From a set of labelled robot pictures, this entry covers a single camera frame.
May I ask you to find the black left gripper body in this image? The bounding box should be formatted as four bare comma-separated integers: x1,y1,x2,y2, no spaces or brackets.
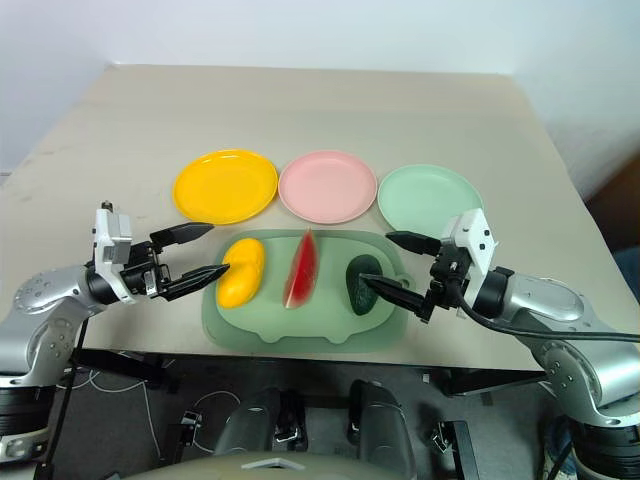
119,239,174,300

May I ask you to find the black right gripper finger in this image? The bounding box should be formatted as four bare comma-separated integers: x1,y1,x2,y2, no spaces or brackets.
360,273,431,321
385,230,444,256

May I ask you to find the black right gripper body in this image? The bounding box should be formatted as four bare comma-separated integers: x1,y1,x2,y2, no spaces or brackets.
421,243,475,321

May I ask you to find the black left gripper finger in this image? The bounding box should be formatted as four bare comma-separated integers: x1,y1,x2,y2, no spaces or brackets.
149,223,215,249
160,265,231,302

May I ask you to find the green plate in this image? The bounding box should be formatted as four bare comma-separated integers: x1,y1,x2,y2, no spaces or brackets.
377,163,485,238

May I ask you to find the yellow plate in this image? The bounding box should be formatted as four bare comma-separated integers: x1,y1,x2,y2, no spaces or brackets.
173,147,279,225

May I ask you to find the pink plate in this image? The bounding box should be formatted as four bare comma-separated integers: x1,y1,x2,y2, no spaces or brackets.
278,150,378,225

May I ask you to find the dark green avocado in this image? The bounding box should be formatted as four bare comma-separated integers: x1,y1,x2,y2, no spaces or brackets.
346,254,386,316

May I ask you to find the yellow mango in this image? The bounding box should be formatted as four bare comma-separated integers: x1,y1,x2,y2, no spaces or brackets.
216,238,266,308

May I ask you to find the green cutting board tray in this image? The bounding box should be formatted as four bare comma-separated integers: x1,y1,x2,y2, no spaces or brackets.
201,228,414,356

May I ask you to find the red watermelon slice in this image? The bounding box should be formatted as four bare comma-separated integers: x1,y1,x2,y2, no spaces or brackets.
282,227,319,310

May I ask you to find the dark rounded robot leg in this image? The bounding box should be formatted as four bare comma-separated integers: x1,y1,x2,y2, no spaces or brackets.
348,379,416,476
214,387,282,456

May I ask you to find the grey robot torso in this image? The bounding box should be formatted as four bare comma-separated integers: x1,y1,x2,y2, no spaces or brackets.
122,451,416,480

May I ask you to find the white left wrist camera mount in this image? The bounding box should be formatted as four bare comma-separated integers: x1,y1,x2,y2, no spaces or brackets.
89,200,136,305

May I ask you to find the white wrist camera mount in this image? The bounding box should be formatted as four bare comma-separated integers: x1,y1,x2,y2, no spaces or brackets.
441,207,501,296
89,200,136,305

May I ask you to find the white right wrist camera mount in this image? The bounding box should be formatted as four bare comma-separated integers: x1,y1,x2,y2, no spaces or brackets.
441,207,501,296

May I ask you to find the black table frame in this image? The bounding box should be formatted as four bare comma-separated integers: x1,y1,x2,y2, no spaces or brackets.
64,348,556,399

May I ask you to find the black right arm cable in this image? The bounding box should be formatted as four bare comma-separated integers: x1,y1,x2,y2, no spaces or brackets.
447,279,640,344

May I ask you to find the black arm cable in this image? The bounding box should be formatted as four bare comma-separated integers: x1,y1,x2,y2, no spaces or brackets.
447,279,640,344
32,315,89,480

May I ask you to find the white floor cable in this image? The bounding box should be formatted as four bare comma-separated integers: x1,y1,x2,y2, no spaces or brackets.
59,368,241,464

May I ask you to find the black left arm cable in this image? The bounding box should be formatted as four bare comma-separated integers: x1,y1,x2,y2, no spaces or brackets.
32,315,89,480

